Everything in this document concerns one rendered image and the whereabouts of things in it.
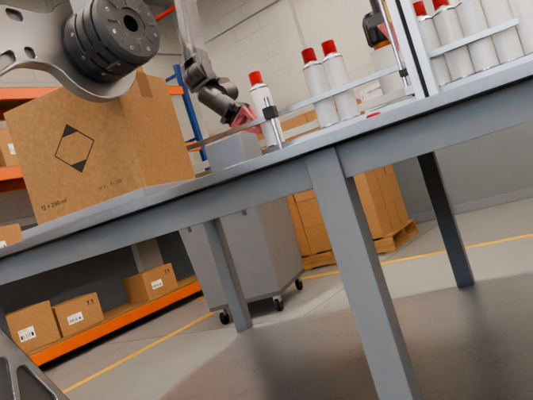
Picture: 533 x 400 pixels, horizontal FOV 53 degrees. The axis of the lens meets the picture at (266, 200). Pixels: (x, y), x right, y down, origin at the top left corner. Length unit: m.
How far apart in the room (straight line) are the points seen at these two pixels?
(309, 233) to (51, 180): 3.91
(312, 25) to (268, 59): 0.72
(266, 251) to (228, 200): 2.57
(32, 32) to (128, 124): 0.26
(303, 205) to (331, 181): 4.06
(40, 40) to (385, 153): 0.63
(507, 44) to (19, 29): 0.97
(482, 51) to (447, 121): 0.42
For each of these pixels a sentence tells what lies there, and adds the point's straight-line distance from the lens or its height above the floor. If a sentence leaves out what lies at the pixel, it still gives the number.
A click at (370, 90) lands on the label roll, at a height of 1.01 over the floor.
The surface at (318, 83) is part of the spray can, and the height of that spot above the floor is 0.99.
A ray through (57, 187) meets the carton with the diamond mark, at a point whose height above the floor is 0.92.
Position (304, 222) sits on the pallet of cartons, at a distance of 5.02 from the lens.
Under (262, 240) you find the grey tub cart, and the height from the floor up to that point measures 0.50.
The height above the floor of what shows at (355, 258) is 0.61.
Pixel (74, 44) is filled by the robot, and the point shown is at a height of 1.12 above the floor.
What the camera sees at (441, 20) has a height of 1.02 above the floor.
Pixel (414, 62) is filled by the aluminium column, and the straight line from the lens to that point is 1.19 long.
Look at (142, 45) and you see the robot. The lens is 1.05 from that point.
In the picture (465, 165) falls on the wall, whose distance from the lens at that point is 5.95.
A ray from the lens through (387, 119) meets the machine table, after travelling 0.88.
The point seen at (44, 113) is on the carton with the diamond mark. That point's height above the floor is 1.08.
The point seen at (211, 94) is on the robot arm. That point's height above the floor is 1.07.
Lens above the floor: 0.75
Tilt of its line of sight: level
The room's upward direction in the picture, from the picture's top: 17 degrees counter-clockwise
